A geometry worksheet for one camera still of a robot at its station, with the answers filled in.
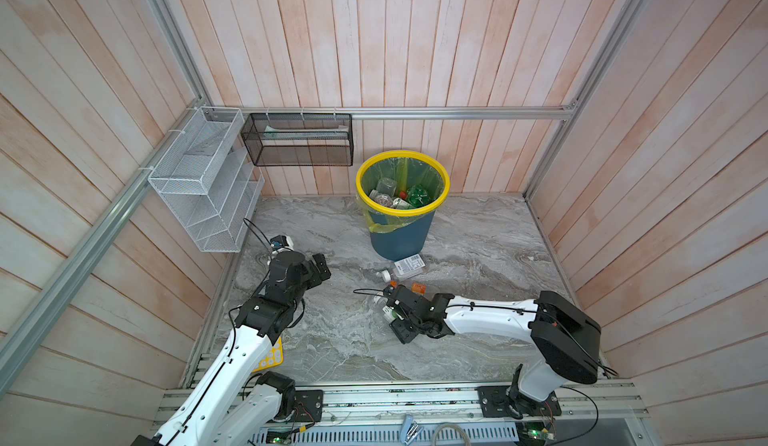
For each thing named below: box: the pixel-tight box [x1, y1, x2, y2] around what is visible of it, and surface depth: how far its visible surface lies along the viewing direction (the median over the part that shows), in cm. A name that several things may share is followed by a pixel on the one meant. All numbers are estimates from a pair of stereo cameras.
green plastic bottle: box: [406, 184, 431, 208], surface depth 89 cm
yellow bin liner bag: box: [356, 157, 446, 233], surface depth 95 cm
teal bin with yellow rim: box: [355, 150, 451, 262], surface depth 93 cm
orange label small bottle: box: [411, 282, 427, 295], surface depth 90 cm
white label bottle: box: [390, 197, 411, 210], surface depth 92 cm
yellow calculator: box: [252, 336, 284, 373], surface depth 82 cm
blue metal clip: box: [400, 414, 425, 446], surface depth 70 cm
